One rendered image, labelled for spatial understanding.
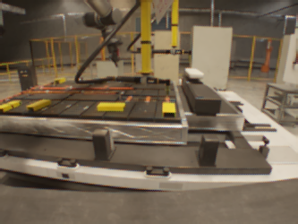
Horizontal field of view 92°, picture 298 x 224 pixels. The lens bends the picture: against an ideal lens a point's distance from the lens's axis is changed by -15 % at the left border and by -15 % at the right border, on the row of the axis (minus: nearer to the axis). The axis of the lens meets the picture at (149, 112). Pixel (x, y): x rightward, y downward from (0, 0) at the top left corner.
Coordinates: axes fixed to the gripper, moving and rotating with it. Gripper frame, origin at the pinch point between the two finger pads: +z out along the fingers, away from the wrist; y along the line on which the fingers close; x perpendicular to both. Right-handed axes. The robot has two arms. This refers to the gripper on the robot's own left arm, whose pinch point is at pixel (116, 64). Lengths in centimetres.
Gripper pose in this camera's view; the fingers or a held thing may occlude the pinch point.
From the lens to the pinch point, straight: 133.7
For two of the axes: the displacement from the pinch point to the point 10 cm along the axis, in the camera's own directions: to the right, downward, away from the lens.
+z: 2.6, 9.6, 0.7
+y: -3.6, 1.6, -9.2
